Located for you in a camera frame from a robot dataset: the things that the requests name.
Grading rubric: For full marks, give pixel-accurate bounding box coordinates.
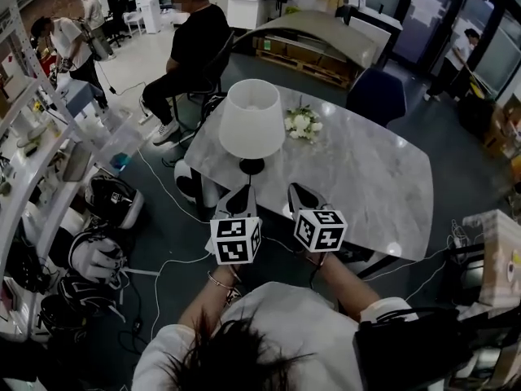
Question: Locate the black office chair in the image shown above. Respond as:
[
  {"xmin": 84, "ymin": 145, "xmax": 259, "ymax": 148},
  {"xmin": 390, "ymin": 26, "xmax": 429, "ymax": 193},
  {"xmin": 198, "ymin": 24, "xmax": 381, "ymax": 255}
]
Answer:
[{"xmin": 169, "ymin": 29, "xmax": 236, "ymax": 112}]

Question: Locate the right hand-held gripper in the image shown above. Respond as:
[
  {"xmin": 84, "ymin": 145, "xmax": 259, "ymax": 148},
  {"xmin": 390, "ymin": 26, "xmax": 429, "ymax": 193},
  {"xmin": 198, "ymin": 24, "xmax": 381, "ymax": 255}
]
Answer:
[{"xmin": 287, "ymin": 182, "xmax": 349, "ymax": 254}]

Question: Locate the curved grey counter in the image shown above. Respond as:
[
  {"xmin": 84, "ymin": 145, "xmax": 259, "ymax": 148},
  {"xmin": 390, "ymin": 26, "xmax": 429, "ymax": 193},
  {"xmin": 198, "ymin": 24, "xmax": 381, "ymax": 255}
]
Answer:
[{"xmin": 239, "ymin": 10, "xmax": 380, "ymax": 69}]

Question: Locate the clear plastic storage box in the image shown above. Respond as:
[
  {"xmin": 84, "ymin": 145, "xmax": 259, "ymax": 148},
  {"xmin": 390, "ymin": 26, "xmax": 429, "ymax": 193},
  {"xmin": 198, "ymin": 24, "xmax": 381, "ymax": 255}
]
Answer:
[{"xmin": 80, "ymin": 109, "xmax": 147, "ymax": 175}]

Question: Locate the person's left forearm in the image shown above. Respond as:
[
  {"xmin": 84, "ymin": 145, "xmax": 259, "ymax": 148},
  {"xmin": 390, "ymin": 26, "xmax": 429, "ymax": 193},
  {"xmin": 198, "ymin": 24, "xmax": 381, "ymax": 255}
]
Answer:
[{"xmin": 177, "ymin": 261, "xmax": 245, "ymax": 333}]

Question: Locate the dark blue chair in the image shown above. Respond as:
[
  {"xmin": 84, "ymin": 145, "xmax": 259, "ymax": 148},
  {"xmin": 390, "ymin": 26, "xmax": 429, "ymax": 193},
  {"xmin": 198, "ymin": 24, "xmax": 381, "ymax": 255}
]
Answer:
[{"xmin": 345, "ymin": 67, "xmax": 408, "ymax": 128}]

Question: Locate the white floor cable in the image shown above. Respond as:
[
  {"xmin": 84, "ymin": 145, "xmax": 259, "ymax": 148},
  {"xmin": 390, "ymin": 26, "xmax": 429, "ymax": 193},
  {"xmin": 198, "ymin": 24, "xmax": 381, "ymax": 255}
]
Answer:
[
  {"xmin": 136, "ymin": 148, "xmax": 211, "ymax": 224},
  {"xmin": 149, "ymin": 252, "xmax": 213, "ymax": 342}
]

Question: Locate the black and white backpack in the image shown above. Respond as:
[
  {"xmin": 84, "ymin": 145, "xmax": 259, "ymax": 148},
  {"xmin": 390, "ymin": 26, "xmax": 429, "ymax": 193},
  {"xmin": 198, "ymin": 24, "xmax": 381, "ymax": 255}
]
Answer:
[
  {"xmin": 67, "ymin": 226, "xmax": 128, "ymax": 285},
  {"xmin": 84, "ymin": 174, "xmax": 145, "ymax": 231}
]

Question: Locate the black shoulder bag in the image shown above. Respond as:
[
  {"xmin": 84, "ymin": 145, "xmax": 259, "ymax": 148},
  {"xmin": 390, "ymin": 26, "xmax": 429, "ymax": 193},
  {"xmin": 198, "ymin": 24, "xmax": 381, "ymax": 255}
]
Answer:
[{"xmin": 352, "ymin": 306, "xmax": 475, "ymax": 391}]

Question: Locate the person's right forearm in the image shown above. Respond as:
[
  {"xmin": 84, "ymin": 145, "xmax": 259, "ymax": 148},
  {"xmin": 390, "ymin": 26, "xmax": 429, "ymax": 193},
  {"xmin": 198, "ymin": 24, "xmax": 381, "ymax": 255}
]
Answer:
[{"xmin": 303, "ymin": 251, "xmax": 382, "ymax": 323}]

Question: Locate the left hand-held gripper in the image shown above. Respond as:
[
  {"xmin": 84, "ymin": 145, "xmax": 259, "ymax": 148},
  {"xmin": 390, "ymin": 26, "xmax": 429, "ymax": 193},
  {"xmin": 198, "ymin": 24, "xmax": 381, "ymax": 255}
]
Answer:
[{"xmin": 205, "ymin": 184, "xmax": 264, "ymax": 266}]

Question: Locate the cardboard box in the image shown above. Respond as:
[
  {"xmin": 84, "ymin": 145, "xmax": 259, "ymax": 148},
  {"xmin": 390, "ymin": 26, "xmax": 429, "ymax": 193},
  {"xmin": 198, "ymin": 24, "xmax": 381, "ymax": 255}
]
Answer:
[{"xmin": 462, "ymin": 209, "xmax": 521, "ymax": 305}]

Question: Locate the white metal shelf rack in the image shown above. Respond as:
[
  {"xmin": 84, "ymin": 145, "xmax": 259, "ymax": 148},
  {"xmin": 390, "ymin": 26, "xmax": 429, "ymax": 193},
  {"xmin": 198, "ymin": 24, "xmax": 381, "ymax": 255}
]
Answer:
[{"xmin": 0, "ymin": 1, "xmax": 144, "ymax": 341}]

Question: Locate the thin metal bracelet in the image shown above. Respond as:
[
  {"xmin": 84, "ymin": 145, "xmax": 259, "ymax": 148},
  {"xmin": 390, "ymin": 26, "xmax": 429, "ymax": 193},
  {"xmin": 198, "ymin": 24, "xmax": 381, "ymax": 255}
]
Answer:
[
  {"xmin": 207, "ymin": 270, "xmax": 242, "ymax": 291},
  {"xmin": 298, "ymin": 249, "xmax": 329, "ymax": 267}
]

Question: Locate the white water dispenser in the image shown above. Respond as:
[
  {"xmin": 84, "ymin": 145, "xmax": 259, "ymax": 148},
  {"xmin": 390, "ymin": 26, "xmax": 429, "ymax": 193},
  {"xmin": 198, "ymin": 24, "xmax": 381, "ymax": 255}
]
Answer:
[{"xmin": 135, "ymin": 0, "xmax": 163, "ymax": 35}]

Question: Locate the white flower bouquet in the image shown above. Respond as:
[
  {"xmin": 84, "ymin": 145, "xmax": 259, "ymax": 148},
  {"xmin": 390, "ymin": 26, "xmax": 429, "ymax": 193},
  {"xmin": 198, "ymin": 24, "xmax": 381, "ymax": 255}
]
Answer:
[{"xmin": 283, "ymin": 95, "xmax": 324, "ymax": 144}]

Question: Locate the white cabinet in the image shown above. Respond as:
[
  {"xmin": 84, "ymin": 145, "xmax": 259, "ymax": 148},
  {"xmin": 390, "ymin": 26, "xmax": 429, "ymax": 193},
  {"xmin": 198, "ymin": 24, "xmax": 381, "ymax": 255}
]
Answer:
[{"xmin": 225, "ymin": 0, "xmax": 262, "ymax": 31}]

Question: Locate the white shade table lamp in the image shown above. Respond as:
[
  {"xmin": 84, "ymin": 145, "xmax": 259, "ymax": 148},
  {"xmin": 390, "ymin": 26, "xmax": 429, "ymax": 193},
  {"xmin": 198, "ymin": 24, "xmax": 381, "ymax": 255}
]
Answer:
[{"xmin": 218, "ymin": 78, "xmax": 287, "ymax": 176}]

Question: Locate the white round device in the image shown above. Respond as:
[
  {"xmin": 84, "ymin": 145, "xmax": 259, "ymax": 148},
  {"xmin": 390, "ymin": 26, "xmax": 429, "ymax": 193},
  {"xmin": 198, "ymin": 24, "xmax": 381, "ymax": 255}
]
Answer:
[{"xmin": 173, "ymin": 159, "xmax": 221, "ymax": 209}]

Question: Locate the person's white shirt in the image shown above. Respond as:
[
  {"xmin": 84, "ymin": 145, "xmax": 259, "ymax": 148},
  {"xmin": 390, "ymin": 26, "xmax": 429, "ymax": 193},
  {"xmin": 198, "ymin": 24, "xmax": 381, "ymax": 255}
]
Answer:
[{"xmin": 131, "ymin": 281, "xmax": 420, "ymax": 391}]

